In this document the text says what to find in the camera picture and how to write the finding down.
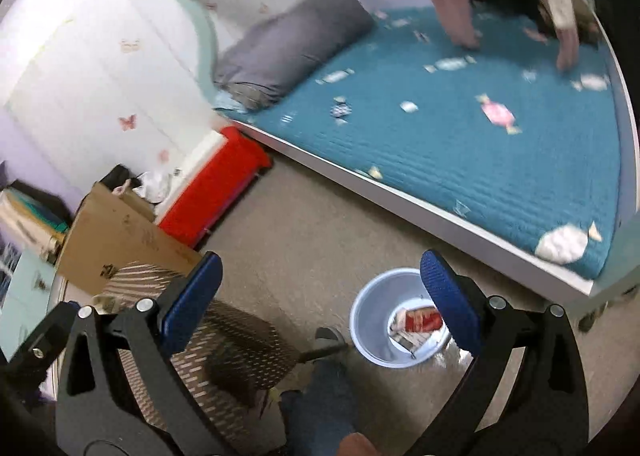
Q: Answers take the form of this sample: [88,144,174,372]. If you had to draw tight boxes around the red snack bag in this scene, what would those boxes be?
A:
[390,306,444,334]

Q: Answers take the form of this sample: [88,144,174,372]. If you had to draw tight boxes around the right hand thumb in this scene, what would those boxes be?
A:
[336,432,381,456]

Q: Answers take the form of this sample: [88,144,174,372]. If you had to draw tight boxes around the large cardboard box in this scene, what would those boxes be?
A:
[56,182,201,295]

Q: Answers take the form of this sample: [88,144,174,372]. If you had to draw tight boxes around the blue jeans leg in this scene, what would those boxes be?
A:
[280,360,358,456]

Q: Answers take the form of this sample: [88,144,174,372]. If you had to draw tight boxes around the blue plastic basin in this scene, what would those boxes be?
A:
[349,268,450,369]

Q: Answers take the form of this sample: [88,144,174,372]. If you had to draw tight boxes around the white plastic bag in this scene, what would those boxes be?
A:
[134,170,172,205]

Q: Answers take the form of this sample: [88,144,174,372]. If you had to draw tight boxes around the red covered bench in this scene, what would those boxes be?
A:
[155,126,272,248]

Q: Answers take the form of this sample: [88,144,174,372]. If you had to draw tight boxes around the teal candy print mattress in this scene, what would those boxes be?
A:
[221,8,620,280]

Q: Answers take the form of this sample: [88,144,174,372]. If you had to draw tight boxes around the white wardrobe doors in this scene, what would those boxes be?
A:
[1,0,221,193]

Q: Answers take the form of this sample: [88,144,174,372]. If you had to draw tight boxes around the grey folded quilt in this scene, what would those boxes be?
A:
[213,0,374,111]

